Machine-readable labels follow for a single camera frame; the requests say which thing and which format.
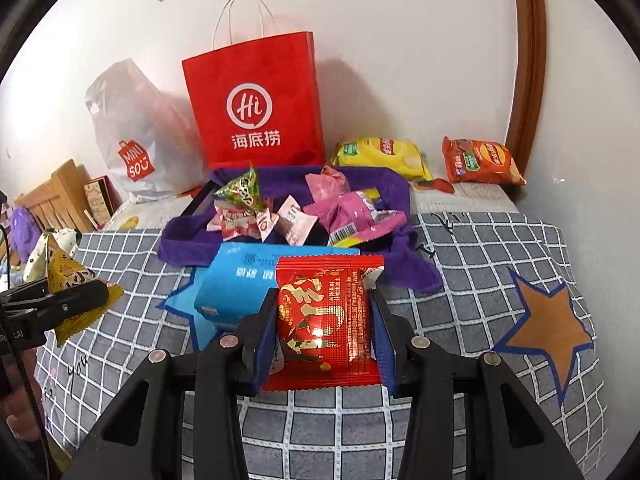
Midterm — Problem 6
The white floral cloth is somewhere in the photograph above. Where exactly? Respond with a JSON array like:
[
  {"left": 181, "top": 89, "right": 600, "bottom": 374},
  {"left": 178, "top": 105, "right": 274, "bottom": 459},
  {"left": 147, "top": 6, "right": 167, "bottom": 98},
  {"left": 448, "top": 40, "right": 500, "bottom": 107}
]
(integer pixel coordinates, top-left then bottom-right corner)
[{"left": 22, "top": 227, "right": 81, "bottom": 283}]

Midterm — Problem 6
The grey checked blanket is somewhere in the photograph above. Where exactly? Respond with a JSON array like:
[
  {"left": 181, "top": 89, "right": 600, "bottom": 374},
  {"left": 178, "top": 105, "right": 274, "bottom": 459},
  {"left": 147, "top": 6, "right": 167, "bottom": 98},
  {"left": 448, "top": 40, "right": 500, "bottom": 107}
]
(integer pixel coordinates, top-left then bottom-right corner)
[{"left": 35, "top": 210, "right": 601, "bottom": 480}]

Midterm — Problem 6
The brown wooden door frame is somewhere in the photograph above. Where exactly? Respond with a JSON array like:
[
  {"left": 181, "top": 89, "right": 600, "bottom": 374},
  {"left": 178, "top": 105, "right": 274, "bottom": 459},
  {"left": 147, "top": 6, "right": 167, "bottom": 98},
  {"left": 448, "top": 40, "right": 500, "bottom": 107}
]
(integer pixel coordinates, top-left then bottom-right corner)
[{"left": 505, "top": 0, "right": 547, "bottom": 176}]

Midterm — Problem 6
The yellow snack packet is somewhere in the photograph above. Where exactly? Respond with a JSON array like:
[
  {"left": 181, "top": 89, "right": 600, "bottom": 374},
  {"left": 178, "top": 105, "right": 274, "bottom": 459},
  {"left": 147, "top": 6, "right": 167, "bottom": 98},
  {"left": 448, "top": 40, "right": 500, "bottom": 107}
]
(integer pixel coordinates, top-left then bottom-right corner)
[{"left": 46, "top": 232, "right": 126, "bottom": 348}]

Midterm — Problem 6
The pale pink snack packet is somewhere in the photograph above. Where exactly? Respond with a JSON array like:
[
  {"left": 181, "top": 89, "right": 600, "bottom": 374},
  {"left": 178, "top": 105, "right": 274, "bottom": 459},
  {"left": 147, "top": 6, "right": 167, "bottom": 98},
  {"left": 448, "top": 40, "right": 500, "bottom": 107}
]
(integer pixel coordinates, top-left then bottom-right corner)
[{"left": 275, "top": 195, "right": 318, "bottom": 247}]

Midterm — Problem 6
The red paper bag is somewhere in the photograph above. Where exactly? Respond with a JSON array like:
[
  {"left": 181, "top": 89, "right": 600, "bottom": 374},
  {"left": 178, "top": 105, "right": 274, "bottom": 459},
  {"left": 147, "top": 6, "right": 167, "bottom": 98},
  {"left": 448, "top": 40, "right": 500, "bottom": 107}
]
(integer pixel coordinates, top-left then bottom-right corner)
[{"left": 181, "top": 0, "right": 326, "bottom": 170}]

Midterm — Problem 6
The yellow chips bag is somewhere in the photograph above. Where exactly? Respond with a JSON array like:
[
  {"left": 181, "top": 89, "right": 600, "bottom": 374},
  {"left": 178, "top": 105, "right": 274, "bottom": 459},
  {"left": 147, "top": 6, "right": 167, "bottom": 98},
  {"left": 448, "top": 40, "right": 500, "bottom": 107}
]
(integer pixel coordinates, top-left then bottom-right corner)
[{"left": 331, "top": 136, "right": 435, "bottom": 182}]

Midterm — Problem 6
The small white red packet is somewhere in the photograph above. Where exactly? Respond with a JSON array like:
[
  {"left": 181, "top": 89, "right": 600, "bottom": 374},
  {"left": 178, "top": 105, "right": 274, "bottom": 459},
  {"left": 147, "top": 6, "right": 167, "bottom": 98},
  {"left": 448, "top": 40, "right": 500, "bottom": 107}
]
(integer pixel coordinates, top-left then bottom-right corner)
[{"left": 255, "top": 207, "right": 281, "bottom": 243}]

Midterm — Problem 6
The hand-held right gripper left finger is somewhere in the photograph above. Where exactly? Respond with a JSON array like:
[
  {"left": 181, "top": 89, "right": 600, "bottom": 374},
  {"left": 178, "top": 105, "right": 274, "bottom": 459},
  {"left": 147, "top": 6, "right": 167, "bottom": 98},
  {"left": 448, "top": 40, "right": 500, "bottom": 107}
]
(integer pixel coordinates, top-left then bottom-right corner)
[{"left": 60, "top": 285, "right": 281, "bottom": 480}]

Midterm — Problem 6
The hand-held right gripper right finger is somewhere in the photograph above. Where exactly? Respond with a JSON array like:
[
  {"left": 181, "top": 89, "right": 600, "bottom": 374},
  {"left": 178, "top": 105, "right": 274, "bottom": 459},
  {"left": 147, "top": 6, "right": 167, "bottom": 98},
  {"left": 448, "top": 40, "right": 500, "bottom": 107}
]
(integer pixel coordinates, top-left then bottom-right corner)
[{"left": 367, "top": 285, "right": 586, "bottom": 480}]

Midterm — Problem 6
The wooden headboard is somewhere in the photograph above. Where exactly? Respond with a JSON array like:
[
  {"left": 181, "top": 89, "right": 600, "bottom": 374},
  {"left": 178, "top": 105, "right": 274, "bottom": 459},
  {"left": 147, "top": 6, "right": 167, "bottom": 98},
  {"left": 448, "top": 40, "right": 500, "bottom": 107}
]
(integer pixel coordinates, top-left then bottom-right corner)
[{"left": 12, "top": 159, "right": 96, "bottom": 233}]

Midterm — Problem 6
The green snack packet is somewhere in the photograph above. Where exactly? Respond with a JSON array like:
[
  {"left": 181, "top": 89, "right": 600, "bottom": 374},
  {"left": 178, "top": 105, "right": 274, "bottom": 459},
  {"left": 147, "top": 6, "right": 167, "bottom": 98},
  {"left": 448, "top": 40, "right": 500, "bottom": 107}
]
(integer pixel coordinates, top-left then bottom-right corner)
[{"left": 214, "top": 162, "right": 266, "bottom": 211}]

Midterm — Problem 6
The white plastic shopping bag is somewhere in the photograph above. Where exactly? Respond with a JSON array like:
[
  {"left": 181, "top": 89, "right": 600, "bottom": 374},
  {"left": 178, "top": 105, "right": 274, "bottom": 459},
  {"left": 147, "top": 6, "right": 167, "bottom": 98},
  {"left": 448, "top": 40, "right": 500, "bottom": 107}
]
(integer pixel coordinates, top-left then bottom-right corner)
[{"left": 84, "top": 58, "right": 206, "bottom": 204}]

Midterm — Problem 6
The white red lychee candy packet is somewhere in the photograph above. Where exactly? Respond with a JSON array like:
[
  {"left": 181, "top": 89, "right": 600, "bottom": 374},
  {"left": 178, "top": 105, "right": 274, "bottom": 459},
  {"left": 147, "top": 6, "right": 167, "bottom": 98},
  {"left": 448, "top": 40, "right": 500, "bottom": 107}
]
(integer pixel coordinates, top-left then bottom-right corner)
[{"left": 207, "top": 199, "right": 263, "bottom": 241}]

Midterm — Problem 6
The purple plush toy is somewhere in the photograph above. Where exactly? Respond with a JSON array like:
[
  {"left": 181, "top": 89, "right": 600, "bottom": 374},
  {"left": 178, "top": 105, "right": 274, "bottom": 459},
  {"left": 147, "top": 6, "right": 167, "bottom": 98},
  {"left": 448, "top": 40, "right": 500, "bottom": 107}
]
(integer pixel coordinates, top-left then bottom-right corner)
[{"left": 7, "top": 205, "right": 43, "bottom": 261}]

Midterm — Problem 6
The red snack packet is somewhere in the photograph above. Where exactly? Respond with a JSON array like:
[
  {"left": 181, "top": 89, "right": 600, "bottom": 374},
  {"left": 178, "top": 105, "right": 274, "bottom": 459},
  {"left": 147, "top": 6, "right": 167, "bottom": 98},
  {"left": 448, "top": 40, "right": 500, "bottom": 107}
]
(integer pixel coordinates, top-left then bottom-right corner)
[{"left": 262, "top": 254, "right": 386, "bottom": 392}]

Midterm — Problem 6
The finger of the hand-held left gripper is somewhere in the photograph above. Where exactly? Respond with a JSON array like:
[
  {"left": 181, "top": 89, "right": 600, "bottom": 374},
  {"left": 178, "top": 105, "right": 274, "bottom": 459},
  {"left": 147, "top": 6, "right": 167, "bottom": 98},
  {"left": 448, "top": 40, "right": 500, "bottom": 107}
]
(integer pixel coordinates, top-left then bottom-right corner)
[
  {"left": 0, "top": 277, "right": 51, "bottom": 312},
  {"left": 15, "top": 281, "right": 110, "bottom": 334}
]

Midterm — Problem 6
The blue tissue box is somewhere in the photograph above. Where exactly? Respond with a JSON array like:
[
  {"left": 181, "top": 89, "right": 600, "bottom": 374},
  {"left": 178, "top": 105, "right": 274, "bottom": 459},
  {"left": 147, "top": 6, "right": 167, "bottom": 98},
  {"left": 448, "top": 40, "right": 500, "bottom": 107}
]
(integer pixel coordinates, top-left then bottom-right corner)
[{"left": 194, "top": 242, "right": 361, "bottom": 331}]

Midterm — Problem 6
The purple cloth basket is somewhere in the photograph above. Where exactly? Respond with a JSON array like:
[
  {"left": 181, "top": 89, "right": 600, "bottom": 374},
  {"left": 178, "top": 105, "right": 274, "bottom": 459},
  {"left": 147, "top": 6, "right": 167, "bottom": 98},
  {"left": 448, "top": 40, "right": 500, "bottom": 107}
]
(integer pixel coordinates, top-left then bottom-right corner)
[{"left": 159, "top": 164, "right": 443, "bottom": 293}]

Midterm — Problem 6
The black cable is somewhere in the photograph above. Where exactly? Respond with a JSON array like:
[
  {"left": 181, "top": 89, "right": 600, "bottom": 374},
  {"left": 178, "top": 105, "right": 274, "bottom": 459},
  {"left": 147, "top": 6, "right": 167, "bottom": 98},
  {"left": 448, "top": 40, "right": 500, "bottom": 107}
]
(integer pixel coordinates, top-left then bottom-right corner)
[{"left": 0, "top": 225, "right": 53, "bottom": 461}]

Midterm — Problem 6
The patterned cardboard box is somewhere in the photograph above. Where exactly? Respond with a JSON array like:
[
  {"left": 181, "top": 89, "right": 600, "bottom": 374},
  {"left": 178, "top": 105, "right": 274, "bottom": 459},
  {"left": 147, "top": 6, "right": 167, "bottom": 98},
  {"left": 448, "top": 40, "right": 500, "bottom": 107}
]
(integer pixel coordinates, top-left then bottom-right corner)
[{"left": 82, "top": 175, "right": 118, "bottom": 231}]

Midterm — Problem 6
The orange chips bag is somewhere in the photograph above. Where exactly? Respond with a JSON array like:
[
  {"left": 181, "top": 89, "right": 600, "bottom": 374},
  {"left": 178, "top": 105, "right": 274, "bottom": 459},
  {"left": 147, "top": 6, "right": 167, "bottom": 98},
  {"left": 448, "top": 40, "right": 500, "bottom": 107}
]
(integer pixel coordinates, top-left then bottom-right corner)
[{"left": 442, "top": 136, "right": 527, "bottom": 186}]

